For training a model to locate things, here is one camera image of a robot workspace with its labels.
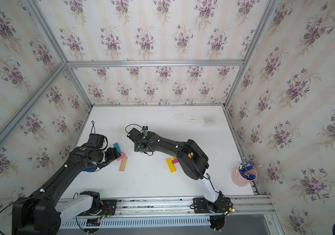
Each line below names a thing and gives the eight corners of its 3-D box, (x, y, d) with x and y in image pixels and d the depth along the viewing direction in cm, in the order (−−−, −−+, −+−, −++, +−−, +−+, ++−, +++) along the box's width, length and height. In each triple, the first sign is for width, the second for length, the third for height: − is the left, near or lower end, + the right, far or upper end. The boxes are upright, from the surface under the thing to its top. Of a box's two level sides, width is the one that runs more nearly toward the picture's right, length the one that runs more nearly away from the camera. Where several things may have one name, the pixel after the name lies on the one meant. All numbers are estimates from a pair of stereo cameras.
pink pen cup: (232, 186, 82) (240, 180, 73) (228, 172, 87) (235, 165, 78) (249, 186, 82) (260, 180, 73) (245, 172, 87) (254, 165, 78)
